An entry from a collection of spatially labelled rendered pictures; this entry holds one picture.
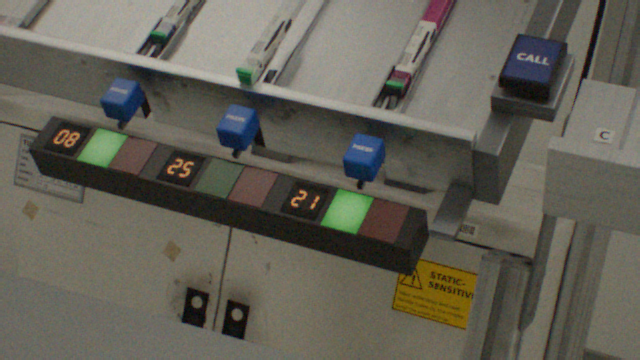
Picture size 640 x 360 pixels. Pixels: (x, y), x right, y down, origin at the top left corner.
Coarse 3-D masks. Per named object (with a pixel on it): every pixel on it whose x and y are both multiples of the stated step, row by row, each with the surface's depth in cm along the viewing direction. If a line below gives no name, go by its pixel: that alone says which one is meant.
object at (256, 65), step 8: (288, 0) 95; (296, 0) 95; (304, 0) 96; (280, 8) 94; (288, 8) 94; (296, 8) 94; (296, 16) 95; (248, 64) 90; (256, 64) 90; (256, 72) 90; (240, 80) 90; (248, 80) 90
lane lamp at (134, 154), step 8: (128, 144) 92; (136, 144) 92; (144, 144) 92; (152, 144) 92; (120, 152) 92; (128, 152) 92; (136, 152) 91; (144, 152) 91; (152, 152) 91; (112, 160) 91; (120, 160) 91; (128, 160) 91; (136, 160) 91; (144, 160) 91; (112, 168) 91; (120, 168) 90; (128, 168) 90; (136, 168) 90
